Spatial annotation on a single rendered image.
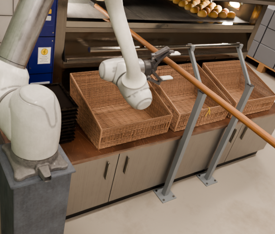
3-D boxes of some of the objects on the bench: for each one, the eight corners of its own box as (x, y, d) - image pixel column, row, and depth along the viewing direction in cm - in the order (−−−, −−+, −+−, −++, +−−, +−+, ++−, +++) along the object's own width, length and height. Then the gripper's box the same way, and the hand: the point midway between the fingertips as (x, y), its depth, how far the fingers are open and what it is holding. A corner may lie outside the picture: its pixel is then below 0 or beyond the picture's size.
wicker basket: (191, 89, 281) (201, 61, 266) (232, 84, 312) (243, 58, 297) (229, 119, 250) (243, 90, 235) (271, 110, 281) (284, 83, 266)
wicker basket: (64, 107, 214) (68, 71, 199) (131, 97, 246) (138, 65, 231) (97, 151, 183) (104, 113, 168) (168, 133, 215) (180, 99, 200)
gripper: (142, 39, 142) (177, 39, 153) (131, 87, 155) (164, 83, 167) (151, 46, 137) (186, 45, 149) (139, 94, 150) (173, 90, 162)
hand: (173, 65), depth 157 cm, fingers open, 13 cm apart
